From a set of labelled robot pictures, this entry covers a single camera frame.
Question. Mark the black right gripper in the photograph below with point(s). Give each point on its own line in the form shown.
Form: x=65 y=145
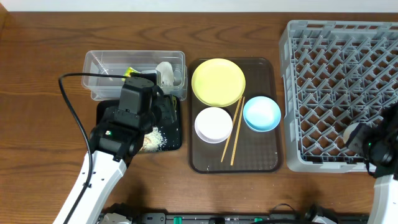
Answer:
x=356 y=143

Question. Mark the brown serving tray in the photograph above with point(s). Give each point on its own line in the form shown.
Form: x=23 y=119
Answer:
x=255 y=151

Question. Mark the pink bowl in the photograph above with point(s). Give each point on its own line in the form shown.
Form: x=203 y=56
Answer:
x=213 y=125

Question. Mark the yellow round plate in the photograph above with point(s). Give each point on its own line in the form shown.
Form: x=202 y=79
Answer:
x=218 y=82

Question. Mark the grey dishwasher rack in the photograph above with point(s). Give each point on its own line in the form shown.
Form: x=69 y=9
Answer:
x=335 y=73

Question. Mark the green snack wrapper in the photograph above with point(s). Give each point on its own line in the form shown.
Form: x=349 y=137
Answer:
x=130 y=72

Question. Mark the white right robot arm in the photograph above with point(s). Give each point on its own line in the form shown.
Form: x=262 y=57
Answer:
x=378 y=147

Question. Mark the white tissue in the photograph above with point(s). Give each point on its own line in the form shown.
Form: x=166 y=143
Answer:
x=166 y=80

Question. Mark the light blue bowl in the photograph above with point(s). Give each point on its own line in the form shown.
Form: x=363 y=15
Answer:
x=262 y=114

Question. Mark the rice food scraps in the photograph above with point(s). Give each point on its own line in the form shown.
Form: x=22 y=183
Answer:
x=155 y=141

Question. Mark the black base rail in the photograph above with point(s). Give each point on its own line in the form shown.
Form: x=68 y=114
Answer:
x=281 y=213

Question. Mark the black plastic tray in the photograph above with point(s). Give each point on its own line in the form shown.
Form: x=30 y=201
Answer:
x=174 y=140

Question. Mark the white green cup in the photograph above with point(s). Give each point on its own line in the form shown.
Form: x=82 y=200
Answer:
x=347 y=132

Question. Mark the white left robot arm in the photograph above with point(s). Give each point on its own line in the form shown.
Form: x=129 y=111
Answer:
x=99 y=175

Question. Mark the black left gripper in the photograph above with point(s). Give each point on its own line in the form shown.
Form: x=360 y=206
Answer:
x=168 y=109

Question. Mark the right wooden chopstick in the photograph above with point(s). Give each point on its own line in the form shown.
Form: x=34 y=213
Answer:
x=237 y=132

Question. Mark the clear plastic waste bin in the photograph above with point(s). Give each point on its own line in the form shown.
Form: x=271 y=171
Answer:
x=111 y=63

